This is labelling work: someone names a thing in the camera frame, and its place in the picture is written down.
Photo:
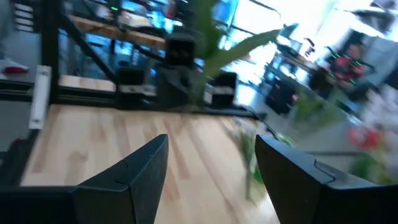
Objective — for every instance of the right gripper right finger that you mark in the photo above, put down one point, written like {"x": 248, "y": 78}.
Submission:
{"x": 311, "y": 199}

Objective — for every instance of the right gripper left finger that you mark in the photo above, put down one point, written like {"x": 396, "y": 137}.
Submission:
{"x": 124, "y": 205}

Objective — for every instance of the black artificial tulip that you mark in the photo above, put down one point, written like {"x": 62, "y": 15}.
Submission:
{"x": 224, "y": 56}

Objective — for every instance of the wooden background table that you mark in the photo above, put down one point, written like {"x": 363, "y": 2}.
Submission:
{"x": 124, "y": 34}

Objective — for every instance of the white frame bracket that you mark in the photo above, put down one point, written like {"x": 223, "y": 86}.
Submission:
{"x": 40, "y": 96}

